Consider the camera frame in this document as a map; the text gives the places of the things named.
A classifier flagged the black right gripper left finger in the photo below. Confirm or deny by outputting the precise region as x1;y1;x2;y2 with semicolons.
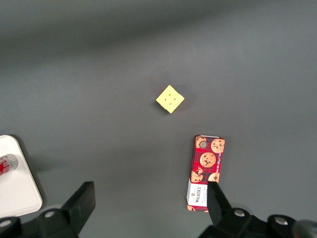
0;181;96;238

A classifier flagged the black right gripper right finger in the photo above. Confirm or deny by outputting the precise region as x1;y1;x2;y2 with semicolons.
203;182;298;238

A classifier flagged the red coke bottle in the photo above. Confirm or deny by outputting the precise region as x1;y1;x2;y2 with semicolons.
0;154;19;177

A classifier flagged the beige plastic tray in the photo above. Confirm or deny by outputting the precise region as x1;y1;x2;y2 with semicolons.
0;134;43;219

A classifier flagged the red tartan cookie box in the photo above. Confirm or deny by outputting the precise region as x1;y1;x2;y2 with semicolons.
186;134;226;213

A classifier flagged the rubik's cube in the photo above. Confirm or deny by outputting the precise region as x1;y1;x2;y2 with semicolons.
155;84;185;115

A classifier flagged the dark grey table cover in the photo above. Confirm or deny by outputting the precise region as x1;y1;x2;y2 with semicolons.
0;0;317;238

